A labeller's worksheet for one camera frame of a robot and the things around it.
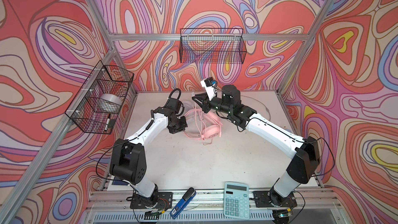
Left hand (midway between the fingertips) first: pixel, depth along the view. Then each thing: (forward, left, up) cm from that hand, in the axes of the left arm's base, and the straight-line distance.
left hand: (187, 126), depth 87 cm
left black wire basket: (+16, +44, +22) cm, 51 cm away
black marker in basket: (-6, +37, +14) cm, 40 cm away
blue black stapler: (-36, +1, -8) cm, 37 cm away
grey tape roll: (0, +35, +21) cm, 41 cm away
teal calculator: (-35, -24, -9) cm, 44 cm away
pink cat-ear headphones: (-3, -8, +7) cm, 11 cm away
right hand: (+2, -5, +21) cm, 21 cm away
